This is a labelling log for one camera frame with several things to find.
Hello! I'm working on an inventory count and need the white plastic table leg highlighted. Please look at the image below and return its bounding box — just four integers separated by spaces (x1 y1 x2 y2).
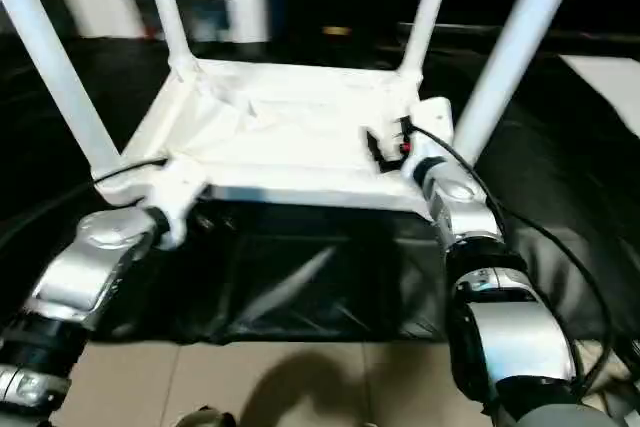
0 0 127 184
397 0 460 79
139 0 200 79
449 0 590 164

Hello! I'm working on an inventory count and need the black work mat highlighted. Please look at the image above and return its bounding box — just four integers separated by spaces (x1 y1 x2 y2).
0 32 640 348

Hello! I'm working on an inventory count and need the white flat board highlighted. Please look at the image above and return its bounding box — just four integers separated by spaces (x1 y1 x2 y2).
559 51 640 140

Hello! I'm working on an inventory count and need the grey left robot leg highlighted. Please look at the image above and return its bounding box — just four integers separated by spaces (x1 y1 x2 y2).
170 407 237 427

